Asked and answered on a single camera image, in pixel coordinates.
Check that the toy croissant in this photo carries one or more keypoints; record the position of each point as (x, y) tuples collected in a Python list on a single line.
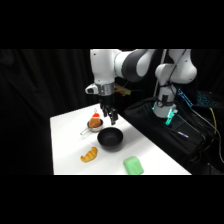
[(89, 155)]

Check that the green soap-shaped block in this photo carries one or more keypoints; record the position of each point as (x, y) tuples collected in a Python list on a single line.
[(133, 165)]

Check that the white blue pen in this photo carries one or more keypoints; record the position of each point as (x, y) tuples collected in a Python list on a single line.
[(182, 134)]

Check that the black bowl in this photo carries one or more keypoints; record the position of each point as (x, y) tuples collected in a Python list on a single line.
[(110, 138)]

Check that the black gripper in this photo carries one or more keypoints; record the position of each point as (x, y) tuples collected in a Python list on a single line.
[(106, 100)]

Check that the black curtain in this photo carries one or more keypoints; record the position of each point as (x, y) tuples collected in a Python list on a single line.
[(40, 86)]

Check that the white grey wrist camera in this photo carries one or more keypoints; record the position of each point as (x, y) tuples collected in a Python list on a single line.
[(91, 89)]

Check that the brown plush toy, red hat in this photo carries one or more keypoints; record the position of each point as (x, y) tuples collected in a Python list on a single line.
[(95, 121)]

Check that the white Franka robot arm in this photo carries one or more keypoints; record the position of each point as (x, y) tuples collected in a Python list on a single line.
[(103, 65)]

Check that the black equipment box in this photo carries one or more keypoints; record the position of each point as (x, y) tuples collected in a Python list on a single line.
[(166, 133)]

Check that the keyboard with blue backlight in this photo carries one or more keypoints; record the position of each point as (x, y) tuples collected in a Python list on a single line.
[(208, 98)]

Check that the green status light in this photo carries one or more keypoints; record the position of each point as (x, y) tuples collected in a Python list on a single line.
[(170, 117)]

